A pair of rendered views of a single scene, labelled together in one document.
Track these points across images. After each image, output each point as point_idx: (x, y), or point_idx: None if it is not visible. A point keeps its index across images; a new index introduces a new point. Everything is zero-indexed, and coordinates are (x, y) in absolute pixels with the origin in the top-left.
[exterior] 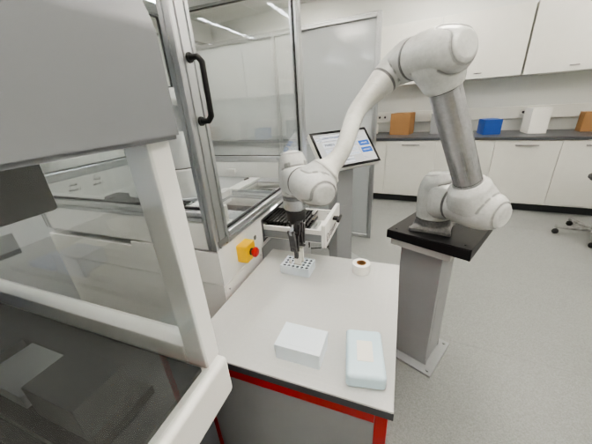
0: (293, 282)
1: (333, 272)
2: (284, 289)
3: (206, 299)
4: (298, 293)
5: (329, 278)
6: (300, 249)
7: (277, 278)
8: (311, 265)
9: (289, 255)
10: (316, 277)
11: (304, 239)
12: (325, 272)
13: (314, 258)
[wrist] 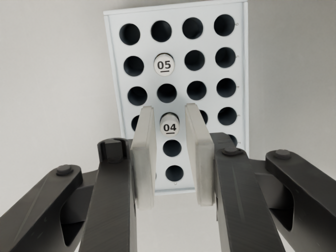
0: (70, 123)
1: (216, 249)
2: (0, 110)
3: None
4: (7, 178)
5: (165, 248)
6: (194, 176)
7: (55, 28)
8: (178, 193)
9: (243, 10)
10: (156, 200)
11: (284, 229)
12: (204, 221)
13: (316, 130)
